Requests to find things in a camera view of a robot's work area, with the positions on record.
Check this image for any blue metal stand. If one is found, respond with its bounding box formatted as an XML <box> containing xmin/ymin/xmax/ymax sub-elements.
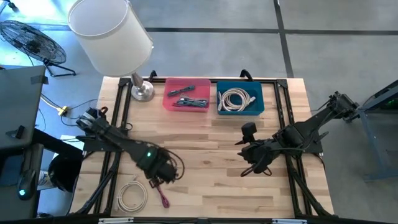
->
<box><xmin>343</xmin><ymin>79</ymin><xmax>398</xmax><ymax>182</ymax></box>

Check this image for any blue plastic bin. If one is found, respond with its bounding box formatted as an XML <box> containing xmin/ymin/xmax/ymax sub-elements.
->
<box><xmin>216</xmin><ymin>80</ymin><xmax>266</xmax><ymax>116</ymax></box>

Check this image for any beige USB cable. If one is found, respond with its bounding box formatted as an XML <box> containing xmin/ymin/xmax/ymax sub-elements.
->
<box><xmin>217</xmin><ymin>90</ymin><xmax>249</xmax><ymax>112</ymax></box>
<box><xmin>116</xmin><ymin>175</ymin><xmax>149</xmax><ymax>214</ymax></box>
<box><xmin>221</xmin><ymin>87</ymin><xmax>257</xmax><ymax>112</ymax></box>

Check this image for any pink plastic bin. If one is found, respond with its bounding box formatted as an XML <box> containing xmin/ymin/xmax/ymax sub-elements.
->
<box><xmin>162</xmin><ymin>77</ymin><xmax>212</xmax><ymax>113</ymax></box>

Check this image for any black table frame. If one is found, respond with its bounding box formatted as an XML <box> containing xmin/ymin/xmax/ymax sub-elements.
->
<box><xmin>70</xmin><ymin>69</ymin><xmax>336</xmax><ymax>218</ymax></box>

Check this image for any black device green light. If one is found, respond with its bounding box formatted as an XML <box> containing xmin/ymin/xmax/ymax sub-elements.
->
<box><xmin>17</xmin><ymin>169</ymin><xmax>37</xmax><ymax>202</ymax></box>

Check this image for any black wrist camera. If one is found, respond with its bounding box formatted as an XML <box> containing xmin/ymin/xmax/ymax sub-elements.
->
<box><xmin>242</xmin><ymin>121</ymin><xmax>258</xmax><ymax>141</ymax></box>

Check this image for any silver table lamp white shade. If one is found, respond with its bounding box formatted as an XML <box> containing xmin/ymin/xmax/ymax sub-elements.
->
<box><xmin>67</xmin><ymin>0</ymin><xmax>155</xmax><ymax>103</ymax></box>

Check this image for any magenta braided USB cable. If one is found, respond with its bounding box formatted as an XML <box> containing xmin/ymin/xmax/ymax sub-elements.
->
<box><xmin>154</xmin><ymin>183</ymin><xmax>171</xmax><ymax>209</ymax></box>

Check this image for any grey desk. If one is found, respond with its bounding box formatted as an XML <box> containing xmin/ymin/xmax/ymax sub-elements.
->
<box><xmin>0</xmin><ymin>65</ymin><xmax>47</xmax><ymax>220</ymax></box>

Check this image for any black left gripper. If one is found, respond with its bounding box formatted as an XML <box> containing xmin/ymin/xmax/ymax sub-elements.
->
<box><xmin>144</xmin><ymin>155</ymin><xmax>179</xmax><ymax>190</ymax></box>

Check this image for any silver aluminium extrusion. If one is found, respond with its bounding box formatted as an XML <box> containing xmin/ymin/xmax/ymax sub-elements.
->
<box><xmin>271</xmin><ymin>218</ymin><xmax>308</xmax><ymax>224</ymax></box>
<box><xmin>98</xmin><ymin>217</ymin><xmax>135</xmax><ymax>224</ymax></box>

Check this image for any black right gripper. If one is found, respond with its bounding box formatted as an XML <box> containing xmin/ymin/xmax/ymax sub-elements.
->
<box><xmin>234</xmin><ymin>138</ymin><xmax>274</xmax><ymax>175</ymax></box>

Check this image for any teal black braided USB cable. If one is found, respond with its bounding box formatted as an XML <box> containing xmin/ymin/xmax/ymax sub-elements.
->
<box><xmin>175</xmin><ymin>96</ymin><xmax>210</xmax><ymax>109</ymax></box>

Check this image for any black floor fan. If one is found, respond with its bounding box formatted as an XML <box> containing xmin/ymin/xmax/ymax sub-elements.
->
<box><xmin>0</xmin><ymin>19</ymin><xmax>77</xmax><ymax>78</ymax></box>

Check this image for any black white braided USB cable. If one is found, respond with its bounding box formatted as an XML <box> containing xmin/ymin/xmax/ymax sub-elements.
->
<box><xmin>167</xmin><ymin>84</ymin><xmax>197</xmax><ymax>98</ymax></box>

